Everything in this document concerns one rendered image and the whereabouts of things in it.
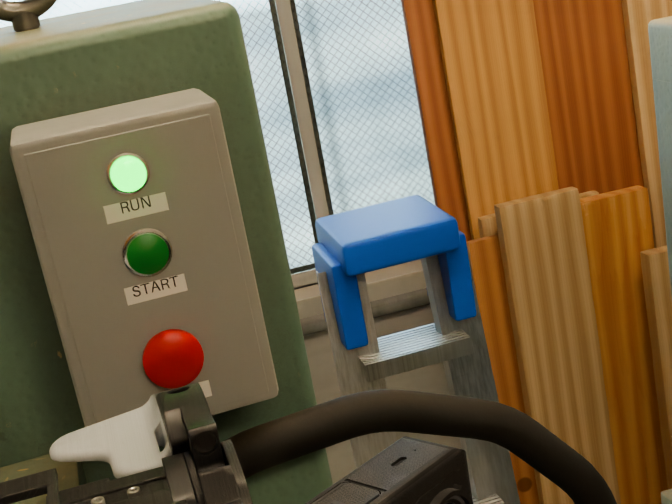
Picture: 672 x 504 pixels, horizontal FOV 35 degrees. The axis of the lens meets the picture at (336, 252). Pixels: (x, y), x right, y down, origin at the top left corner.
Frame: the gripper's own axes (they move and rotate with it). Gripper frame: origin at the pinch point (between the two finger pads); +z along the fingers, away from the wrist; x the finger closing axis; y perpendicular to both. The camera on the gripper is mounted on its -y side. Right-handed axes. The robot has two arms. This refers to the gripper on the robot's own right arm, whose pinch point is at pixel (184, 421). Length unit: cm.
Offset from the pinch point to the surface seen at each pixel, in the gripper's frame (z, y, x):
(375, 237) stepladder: 82, -32, 19
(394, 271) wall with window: 152, -54, 49
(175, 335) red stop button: 7.0, -0.8, -1.4
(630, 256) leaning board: 119, -88, 45
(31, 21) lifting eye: 24.2, 2.5, -16.6
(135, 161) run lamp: 7.3, -0.8, -10.2
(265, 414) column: 14.0, -5.3, 7.2
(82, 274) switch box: 7.8, 2.8, -5.3
